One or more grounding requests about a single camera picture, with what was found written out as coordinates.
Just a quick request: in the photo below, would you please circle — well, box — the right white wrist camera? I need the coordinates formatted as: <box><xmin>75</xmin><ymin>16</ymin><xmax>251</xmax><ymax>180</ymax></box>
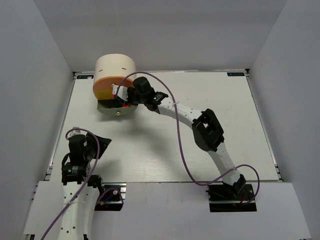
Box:
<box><xmin>112</xmin><ymin>84</ymin><xmax>128</xmax><ymax>102</ymax></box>

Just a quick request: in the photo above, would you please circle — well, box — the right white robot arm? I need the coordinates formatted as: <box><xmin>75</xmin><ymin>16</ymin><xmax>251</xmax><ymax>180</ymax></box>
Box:
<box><xmin>113</xmin><ymin>76</ymin><xmax>246</xmax><ymax>200</ymax></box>

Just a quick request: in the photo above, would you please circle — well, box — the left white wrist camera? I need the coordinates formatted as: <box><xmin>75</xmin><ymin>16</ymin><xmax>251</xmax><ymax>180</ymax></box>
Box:
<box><xmin>65</xmin><ymin>127</ymin><xmax>81</xmax><ymax>140</ymax></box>

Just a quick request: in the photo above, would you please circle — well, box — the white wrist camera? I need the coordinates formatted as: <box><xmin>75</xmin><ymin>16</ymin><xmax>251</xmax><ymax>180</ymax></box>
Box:
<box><xmin>112</xmin><ymin>84</ymin><xmax>128</xmax><ymax>102</ymax></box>
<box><xmin>65</xmin><ymin>127</ymin><xmax>81</xmax><ymax>140</ymax></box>

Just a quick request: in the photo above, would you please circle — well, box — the cream round drawer cabinet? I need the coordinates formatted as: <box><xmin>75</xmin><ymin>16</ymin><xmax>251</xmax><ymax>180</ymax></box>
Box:
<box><xmin>94</xmin><ymin>53</ymin><xmax>136</xmax><ymax>81</ymax></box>

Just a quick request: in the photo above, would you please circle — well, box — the pink top drawer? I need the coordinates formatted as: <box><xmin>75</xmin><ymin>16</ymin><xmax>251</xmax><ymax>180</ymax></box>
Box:
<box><xmin>93</xmin><ymin>76</ymin><xmax>125</xmax><ymax>94</ymax></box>

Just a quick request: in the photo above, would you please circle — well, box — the grey bottom drawer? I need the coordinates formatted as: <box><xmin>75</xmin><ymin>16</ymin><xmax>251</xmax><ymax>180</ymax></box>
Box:
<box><xmin>97</xmin><ymin>99</ymin><xmax>137</xmax><ymax>116</ymax></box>

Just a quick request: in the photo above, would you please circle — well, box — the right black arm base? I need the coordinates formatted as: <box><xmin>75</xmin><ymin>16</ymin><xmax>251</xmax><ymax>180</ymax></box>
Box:
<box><xmin>206</xmin><ymin>184</ymin><xmax>257</xmax><ymax>213</ymax></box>

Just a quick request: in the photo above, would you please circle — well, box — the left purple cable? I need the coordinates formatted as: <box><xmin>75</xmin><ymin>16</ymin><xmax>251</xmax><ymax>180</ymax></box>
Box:
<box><xmin>39</xmin><ymin>127</ymin><xmax>125</xmax><ymax>240</ymax></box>

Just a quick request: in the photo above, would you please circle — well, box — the purple cable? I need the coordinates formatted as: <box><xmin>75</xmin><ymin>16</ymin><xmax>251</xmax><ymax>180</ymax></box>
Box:
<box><xmin>115</xmin><ymin>71</ymin><xmax>261</xmax><ymax>206</ymax></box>
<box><xmin>39</xmin><ymin>127</ymin><xmax>125</xmax><ymax>240</ymax></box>

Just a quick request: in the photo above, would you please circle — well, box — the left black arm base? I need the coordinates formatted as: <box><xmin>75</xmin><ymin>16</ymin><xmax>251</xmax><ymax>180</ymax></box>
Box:
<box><xmin>94</xmin><ymin>183</ymin><xmax>127</xmax><ymax>212</ymax></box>

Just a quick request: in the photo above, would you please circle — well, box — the yellow drawer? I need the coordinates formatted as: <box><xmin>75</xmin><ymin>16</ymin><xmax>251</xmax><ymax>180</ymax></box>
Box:
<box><xmin>93</xmin><ymin>88</ymin><xmax>114</xmax><ymax>101</ymax></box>

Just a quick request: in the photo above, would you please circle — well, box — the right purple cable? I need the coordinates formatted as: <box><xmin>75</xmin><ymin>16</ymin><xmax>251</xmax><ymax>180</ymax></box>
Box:
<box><xmin>115</xmin><ymin>71</ymin><xmax>261</xmax><ymax>206</ymax></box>

